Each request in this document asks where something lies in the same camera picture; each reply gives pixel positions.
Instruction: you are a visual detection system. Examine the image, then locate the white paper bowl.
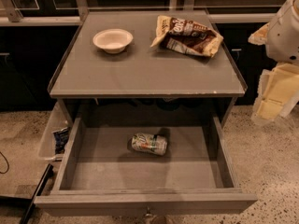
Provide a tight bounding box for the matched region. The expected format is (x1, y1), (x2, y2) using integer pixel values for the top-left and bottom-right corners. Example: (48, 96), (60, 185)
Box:
(93, 29), (133, 54)

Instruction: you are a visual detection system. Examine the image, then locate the grey counter cabinet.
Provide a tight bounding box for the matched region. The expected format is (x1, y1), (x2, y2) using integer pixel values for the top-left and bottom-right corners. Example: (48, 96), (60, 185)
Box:
(47, 10), (249, 128)

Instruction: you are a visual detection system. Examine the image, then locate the metal drawer knob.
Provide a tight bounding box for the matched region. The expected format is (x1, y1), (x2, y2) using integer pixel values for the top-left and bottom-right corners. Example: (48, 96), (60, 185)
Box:
(144, 207), (154, 218)

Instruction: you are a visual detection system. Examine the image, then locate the brown chip bag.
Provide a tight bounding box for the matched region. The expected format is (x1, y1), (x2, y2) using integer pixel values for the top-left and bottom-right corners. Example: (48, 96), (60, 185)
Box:
(150, 15), (223, 57)

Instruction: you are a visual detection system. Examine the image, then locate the black floor bar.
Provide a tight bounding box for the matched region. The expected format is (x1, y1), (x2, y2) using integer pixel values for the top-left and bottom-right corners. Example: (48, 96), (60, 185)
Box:
(0, 164), (53, 224)

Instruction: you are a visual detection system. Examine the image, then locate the black cable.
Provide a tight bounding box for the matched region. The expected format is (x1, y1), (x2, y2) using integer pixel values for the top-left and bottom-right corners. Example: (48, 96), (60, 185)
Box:
(0, 151), (10, 175)

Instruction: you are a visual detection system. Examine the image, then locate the open grey top drawer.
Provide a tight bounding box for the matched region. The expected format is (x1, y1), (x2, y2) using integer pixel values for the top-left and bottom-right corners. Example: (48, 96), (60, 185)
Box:
(35, 117), (257, 216)

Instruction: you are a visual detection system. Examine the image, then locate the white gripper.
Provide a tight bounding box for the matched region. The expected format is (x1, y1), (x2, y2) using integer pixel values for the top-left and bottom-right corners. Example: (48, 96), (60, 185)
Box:
(248, 0), (299, 125)

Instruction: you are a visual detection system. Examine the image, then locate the clear plastic bin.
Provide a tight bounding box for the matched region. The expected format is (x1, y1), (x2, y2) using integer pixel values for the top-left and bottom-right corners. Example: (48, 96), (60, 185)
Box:
(38, 103), (68, 161)

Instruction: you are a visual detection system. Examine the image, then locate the blue snack packet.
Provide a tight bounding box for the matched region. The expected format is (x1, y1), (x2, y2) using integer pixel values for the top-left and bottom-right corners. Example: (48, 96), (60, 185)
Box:
(52, 127), (69, 154)

